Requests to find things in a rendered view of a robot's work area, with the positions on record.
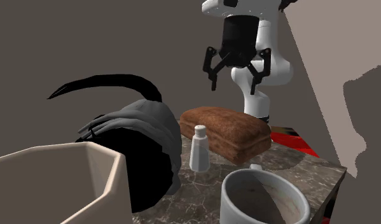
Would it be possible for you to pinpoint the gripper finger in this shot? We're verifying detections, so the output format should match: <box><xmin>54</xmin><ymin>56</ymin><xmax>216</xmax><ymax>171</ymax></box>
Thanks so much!
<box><xmin>246</xmin><ymin>47</ymin><xmax>272</xmax><ymax>95</ymax></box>
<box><xmin>202</xmin><ymin>46</ymin><xmax>233</xmax><ymax>92</ymax></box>

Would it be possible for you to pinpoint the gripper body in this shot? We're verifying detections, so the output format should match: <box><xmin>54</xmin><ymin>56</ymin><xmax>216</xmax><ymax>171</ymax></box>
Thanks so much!
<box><xmin>218</xmin><ymin>15</ymin><xmax>260</xmax><ymax>69</ymax></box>

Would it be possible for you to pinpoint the brown bread loaf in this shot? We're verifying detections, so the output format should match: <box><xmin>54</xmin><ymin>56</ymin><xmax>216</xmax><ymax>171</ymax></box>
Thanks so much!
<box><xmin>179</xmin><ymin>106</ymin><xmax>272</xmax><ymax>166</ymax></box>

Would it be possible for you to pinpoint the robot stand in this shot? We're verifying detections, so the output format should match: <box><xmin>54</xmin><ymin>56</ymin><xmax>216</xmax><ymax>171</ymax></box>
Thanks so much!
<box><xmin>268</xmin><ymin>125</ymin><xmax>321</xmax><ymax>158</ymax></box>

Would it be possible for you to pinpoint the grey and black ridged object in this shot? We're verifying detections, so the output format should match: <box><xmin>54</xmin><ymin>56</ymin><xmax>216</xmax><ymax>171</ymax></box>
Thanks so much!
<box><xmin>46</xmin><ymin>73</ymin><xmax>183</xmax><ymax>214</ymax></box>

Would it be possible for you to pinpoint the white salt shaker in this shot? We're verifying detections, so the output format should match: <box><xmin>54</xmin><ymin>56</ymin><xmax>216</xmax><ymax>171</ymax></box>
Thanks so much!
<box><xmin>189</xmin><ymin>124</ymin><xmax>211</xmax><ymax>173</ymax></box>

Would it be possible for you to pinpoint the dark marble table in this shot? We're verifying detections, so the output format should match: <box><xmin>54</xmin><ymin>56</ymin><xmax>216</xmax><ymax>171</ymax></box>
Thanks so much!
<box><xmin>132</xmin><ymin>133</ymin><xmax>347</xmax><ymax>224</ymax></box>

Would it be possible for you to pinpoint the white grey mug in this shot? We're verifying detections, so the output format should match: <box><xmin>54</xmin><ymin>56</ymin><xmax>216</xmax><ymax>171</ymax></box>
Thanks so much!
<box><xmin>219</xmin><ymin>168</ymin><xmax>311</xmax><ymax>224</ymax></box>

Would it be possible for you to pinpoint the beige angular container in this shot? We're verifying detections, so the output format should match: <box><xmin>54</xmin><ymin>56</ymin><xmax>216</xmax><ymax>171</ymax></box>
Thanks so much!
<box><xmin>0</xmin><ymin>141</ymin><xmax>134</xmax><ymax>224</ymax></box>

